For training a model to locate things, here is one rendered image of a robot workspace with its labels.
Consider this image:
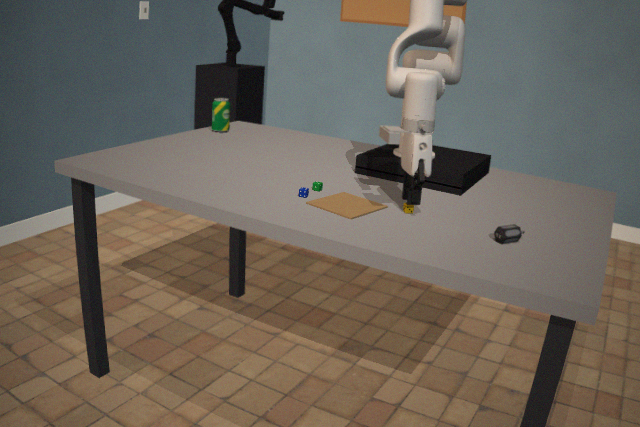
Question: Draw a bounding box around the tan square mat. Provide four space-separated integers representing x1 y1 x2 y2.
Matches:
306 192 388 219

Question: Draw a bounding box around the green and yellow drink can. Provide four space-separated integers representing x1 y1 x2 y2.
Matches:
212 98 230 133

